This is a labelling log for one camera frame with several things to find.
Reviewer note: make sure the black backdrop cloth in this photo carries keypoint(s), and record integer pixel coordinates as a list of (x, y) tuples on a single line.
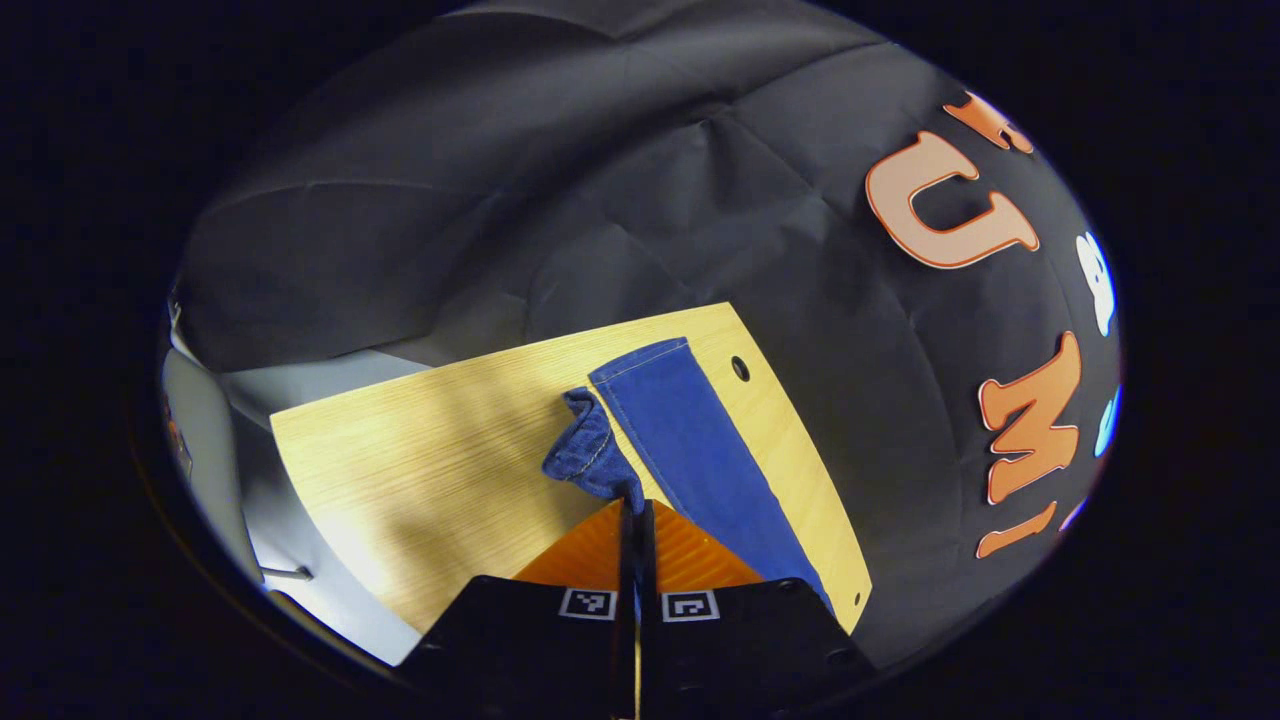
[(600, 200)]

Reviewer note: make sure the blue denim jeans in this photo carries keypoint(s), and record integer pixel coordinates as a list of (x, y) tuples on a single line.
[(690, 440)]

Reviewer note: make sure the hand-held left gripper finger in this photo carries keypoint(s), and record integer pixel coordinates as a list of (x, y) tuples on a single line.
[(627, 560), (648, 560)]

